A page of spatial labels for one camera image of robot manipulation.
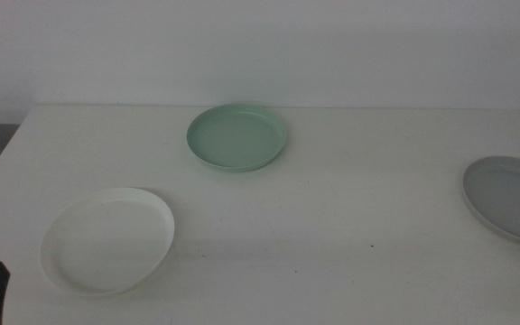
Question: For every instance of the green shallow bowl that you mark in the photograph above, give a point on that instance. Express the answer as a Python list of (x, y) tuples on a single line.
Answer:
[(235, 137)]

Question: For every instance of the grey shallow bowl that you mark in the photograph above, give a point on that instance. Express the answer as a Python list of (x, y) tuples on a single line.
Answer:
[(513, 198)]

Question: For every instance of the white shallow bowl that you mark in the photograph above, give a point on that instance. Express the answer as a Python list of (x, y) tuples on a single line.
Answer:
[(106, 244)]

